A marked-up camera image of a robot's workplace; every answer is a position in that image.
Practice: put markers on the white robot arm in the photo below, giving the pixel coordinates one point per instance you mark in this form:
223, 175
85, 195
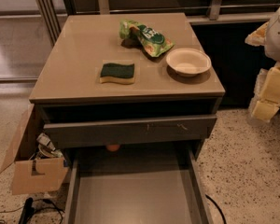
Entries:
272, 39

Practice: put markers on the grey open middle drawer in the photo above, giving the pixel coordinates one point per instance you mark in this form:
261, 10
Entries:
136, 185

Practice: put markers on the white paper bowl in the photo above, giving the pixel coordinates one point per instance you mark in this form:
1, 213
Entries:
188, 62

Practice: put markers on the grey top drawer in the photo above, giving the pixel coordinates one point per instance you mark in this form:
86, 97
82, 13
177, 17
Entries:
130, 131

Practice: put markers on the grey drawer cabinet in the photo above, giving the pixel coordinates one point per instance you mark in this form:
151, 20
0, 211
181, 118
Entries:
69, 90

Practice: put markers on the green snack bag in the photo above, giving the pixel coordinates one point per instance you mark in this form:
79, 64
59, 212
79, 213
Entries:
153, 42

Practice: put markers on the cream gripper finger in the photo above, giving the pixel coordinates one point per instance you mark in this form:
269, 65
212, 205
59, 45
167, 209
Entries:
266, 101
257, 38

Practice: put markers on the black device on floor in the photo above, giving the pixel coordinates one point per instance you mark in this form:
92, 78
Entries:
27, 211

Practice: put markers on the cardboard box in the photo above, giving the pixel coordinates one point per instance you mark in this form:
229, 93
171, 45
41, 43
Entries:
32, 175

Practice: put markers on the clutter inside cardboard box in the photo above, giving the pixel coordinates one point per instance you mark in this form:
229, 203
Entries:
45, 148

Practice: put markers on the green and yellow sponge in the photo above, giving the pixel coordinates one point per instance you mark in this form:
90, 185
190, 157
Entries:
117, 73

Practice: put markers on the orange ball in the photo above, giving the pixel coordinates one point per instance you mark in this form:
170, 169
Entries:
113, 148

